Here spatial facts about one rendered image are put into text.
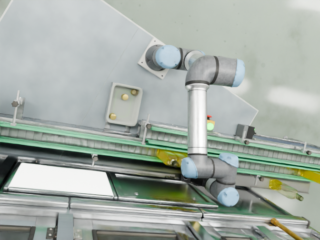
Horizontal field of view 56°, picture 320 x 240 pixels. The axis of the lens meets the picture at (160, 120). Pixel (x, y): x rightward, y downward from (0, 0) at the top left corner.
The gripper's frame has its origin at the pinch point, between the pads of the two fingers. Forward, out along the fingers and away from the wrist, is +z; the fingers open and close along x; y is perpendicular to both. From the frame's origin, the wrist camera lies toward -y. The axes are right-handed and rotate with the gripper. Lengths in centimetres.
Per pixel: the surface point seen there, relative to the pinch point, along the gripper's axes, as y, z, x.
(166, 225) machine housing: -17.2, -25.7, -16.7
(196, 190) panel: 8.6, 4.9, -12.0
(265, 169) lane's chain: 68, 31, -2
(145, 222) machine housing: -25.3, -24.3, -16.8
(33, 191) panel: -68, -13, -13
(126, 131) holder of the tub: -25, 43, 6
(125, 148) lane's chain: -26.3, 30.9, -1.2
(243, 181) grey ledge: 53, 31, -12
